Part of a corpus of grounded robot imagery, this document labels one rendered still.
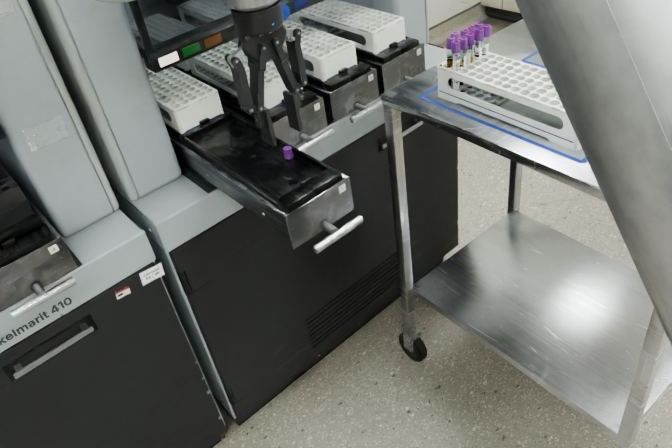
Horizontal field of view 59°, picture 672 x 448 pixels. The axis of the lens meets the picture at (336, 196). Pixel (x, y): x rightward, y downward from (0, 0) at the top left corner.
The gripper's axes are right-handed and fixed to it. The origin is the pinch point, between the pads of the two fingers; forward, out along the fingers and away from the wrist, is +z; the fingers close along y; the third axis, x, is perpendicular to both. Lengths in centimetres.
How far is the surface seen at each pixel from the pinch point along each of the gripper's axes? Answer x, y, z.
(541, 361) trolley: 37, -28, 60
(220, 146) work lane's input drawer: -13.3, 5.9, 7.6
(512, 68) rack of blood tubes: 20.5, -36.6, 0.1
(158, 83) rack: -35.7, 5.1, 1.4
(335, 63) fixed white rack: -14.7, -25.0, 3.7
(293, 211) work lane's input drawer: 13.5, 9.3, 7.2
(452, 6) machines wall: -131, -201, 72
